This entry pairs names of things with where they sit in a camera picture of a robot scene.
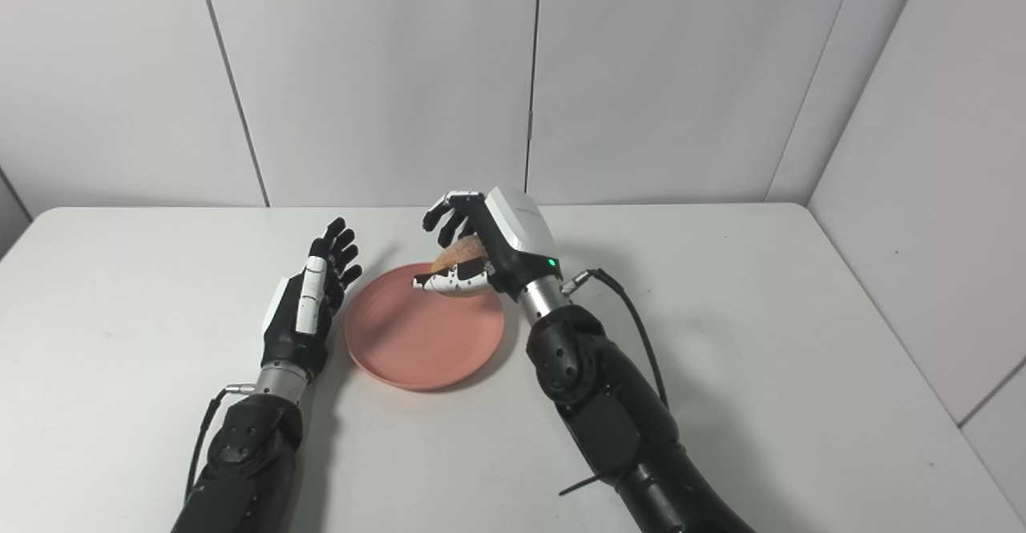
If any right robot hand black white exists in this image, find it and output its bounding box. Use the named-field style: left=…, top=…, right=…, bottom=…
left=412, top=187, right=563, bottom=299

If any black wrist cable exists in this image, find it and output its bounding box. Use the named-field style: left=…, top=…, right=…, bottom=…
left=560, top=268, right=670, bottom=410
left=183, top=384, right=257, bottom=506

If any pink round plate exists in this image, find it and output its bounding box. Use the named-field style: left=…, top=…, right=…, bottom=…
left=343, top=262, right=507, bottom=392

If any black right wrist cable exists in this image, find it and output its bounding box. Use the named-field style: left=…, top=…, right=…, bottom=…
left=560, top=268, right=670, bottom=410

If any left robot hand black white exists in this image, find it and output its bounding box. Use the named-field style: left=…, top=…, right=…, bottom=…
left=260, top=216, right=364, bottom=382

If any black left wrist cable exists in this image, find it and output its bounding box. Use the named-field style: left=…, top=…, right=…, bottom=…
left=183, top=384, right=257, bottom=506

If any bread roll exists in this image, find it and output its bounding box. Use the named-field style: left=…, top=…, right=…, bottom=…
left=430, top=234, right=491, bottom=299

